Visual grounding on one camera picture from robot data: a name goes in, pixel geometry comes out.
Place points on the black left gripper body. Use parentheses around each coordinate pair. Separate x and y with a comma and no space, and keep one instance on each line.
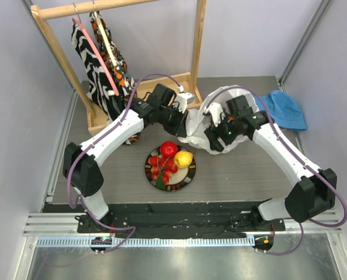
(172,119)

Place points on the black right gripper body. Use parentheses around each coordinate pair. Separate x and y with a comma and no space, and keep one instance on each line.
(213,140)

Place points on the white plastic bag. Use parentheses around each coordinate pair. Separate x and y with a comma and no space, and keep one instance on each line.
(202,131)

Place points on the fake red apple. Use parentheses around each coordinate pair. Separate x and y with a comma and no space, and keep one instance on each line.
(168,149)

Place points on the fake yellow lemon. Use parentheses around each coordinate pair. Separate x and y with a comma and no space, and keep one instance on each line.
(183,159)

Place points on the fake red cherry bunch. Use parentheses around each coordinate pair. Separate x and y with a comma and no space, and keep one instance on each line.
(159,171)

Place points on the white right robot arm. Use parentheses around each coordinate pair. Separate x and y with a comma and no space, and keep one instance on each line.
(310,194)

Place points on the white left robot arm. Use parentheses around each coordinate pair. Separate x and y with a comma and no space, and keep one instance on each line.
(82,162)

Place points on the wooden clothes rack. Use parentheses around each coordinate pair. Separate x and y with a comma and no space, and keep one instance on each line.
(161,90)

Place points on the blue bucket hat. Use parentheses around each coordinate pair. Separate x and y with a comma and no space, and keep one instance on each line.
(285,110)

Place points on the patterned round plate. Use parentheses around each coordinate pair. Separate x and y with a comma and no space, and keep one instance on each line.
(184,176)

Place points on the orange black patterned garment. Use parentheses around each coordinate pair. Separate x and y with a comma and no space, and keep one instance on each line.
(122,79)

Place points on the black white zebra garment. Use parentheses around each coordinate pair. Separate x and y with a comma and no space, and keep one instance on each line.
(100,89)

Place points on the cream hanger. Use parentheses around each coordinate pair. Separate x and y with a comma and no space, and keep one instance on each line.
(105,39)

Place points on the pink hanger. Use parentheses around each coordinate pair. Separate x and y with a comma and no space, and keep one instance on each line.
(97,53)

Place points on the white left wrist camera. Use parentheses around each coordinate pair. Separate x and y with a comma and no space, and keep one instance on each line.
(182,100)

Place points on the left aluminium frame post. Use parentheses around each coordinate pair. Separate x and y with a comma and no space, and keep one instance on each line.
(27,4)

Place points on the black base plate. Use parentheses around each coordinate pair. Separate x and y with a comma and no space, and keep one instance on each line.
(180,220)

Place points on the perforated metal rail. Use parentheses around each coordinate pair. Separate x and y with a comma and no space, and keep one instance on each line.
(100,241)

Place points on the aluminium corner frame post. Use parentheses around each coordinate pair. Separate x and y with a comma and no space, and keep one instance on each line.
(313,24)

